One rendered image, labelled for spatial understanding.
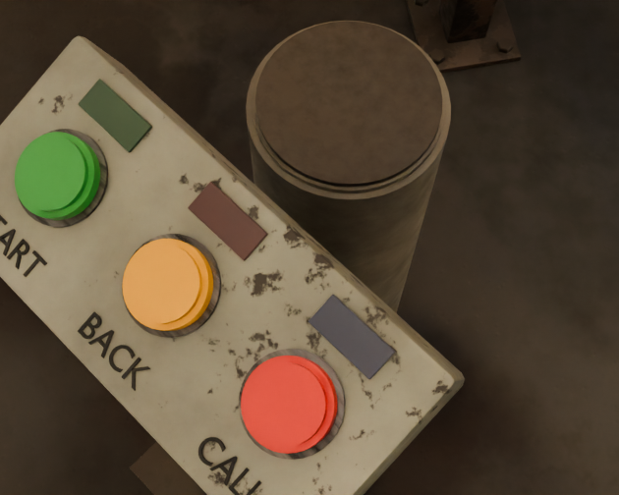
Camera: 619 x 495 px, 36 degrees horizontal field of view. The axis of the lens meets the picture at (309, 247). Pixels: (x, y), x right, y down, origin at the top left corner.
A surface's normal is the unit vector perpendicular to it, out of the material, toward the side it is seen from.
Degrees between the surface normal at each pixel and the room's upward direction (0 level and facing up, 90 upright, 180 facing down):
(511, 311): 0
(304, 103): 0
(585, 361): 0
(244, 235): 20
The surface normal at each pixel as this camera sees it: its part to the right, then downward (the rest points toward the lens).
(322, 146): 0.00, -0.37
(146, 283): -0.24, -0.12
